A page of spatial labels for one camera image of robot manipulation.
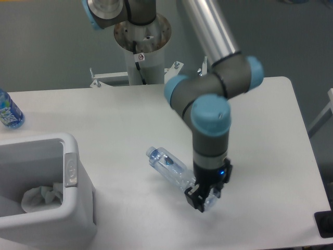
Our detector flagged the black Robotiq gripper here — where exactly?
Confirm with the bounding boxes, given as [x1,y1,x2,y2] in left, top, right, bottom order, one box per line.
[184,158,233,213]

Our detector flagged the clear plastic bottle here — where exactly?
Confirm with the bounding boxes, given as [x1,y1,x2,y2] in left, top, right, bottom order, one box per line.
[146,146,218,206]

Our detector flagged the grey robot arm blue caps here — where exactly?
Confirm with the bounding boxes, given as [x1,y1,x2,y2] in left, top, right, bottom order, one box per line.
[82,1,264,212]

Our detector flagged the white plastic trash can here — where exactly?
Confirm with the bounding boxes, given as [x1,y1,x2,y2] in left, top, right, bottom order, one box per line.
[1,133,97,249]

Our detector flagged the black clamp at table edge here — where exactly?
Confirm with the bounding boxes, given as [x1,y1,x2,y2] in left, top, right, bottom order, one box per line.
[314,210,332,239]

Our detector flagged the white tissue in bin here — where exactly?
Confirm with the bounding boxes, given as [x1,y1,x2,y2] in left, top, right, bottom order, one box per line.
[21,182,63,213]

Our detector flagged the blue labelled water bottle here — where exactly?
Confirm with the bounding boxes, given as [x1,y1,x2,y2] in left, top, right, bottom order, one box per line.
[1,89,25,129]

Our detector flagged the white right base bracket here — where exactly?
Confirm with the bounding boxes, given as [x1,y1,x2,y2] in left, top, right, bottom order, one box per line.
[197,56,208,77]

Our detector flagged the white base bracket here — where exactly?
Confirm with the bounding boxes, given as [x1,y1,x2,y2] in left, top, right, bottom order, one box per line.
[89,68,129,88]
[197,56,208,77]
[164,61,184,84]

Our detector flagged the white middle base bracket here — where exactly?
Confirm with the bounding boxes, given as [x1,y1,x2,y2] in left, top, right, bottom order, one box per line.
[164,61,184,84]

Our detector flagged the white frame at right edge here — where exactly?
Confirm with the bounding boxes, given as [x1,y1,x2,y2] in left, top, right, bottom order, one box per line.
[308,88,332,138]

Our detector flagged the white left base bracket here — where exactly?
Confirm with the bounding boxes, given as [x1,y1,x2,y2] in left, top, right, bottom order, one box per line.
[89,68,129,88]

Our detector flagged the white robot pedestal with flange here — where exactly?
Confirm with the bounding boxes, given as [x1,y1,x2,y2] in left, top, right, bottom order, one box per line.
[114,14,172,85]

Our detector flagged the black cable on pedestal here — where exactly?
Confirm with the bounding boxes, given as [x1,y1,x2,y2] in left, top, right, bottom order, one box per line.
[132,40,147,85]

